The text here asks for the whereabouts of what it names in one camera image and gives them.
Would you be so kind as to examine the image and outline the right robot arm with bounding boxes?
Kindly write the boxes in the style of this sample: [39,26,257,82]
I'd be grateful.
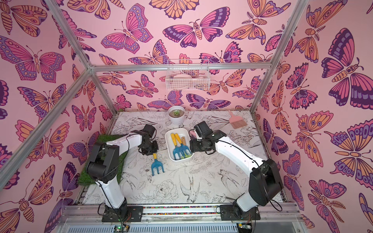
[190,130,284,213]

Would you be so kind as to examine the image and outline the white plant pot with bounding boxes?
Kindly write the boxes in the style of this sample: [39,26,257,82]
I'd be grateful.
[168,106,186,126]

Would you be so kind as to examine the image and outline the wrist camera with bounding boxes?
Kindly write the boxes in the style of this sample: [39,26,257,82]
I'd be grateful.
[142,124,156,139]
[194,121,213,138]

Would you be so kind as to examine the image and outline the aluminium cage frame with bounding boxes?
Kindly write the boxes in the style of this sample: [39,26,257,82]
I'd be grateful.
[0,0,309,233]

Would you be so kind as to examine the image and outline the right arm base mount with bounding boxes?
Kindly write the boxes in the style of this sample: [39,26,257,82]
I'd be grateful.
[219,204,261,221]

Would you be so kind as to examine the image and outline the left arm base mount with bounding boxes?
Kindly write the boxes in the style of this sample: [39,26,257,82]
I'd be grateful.
[102,204,144,223]

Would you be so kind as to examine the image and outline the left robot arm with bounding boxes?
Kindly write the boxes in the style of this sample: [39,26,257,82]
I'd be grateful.
[86,125,158,210]

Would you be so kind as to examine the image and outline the purple rake pink handle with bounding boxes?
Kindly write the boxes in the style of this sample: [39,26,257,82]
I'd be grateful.
[188,129,197,139]

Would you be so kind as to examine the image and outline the white storage tray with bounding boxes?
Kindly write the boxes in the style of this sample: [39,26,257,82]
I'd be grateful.
[165,128,194,163]

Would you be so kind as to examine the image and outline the blue rake yellow handle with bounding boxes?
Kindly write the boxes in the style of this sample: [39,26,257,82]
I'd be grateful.
[171,133,181,160]
[151,153,165,176]
[175,134,192,158]

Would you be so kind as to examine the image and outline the green artificial grass mat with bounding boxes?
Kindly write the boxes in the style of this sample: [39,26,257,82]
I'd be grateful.
[79,135,128,186]

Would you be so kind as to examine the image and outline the green rake wooden handle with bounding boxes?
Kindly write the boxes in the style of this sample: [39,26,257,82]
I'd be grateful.
[181,136,191,158]

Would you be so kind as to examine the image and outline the pink hand brush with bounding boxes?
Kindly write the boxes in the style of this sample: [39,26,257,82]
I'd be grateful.
[228,111,248,129]

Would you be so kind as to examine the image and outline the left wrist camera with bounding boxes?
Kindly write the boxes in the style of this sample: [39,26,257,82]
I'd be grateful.
[142,124,156,139]

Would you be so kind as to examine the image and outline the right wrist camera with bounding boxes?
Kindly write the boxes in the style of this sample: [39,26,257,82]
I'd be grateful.
[194,121,213,138]

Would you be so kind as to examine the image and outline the white wire basket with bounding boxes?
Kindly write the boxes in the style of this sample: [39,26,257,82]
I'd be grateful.
[165,59,211,91]

